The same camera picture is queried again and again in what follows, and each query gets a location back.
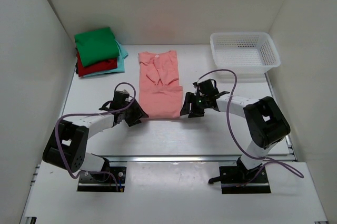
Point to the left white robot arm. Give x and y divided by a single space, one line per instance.
66 147

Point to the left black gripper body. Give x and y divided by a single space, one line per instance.
126 112

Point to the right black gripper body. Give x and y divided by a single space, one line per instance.
199 102

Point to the red folded t shirt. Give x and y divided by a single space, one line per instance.
101 66

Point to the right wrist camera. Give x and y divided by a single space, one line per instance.
208 88

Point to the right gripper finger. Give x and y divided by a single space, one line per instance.
196 113
186 107

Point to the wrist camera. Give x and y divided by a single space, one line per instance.
208 88
120 100

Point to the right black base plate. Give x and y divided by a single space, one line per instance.
234 181

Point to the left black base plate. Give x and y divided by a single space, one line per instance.
103 182

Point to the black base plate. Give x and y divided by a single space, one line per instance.
234 181
103 182

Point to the green folded t shirt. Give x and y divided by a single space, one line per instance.
96 46

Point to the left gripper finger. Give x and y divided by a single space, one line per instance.
133 120
137 111

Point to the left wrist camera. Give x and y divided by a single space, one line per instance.
120 100

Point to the teal folded t shirt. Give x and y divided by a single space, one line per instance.
123 54

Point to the white plastic basket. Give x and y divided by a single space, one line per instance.
245 53

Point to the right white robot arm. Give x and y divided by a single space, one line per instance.
266 123

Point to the pink t shirt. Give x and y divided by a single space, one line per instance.
160 94

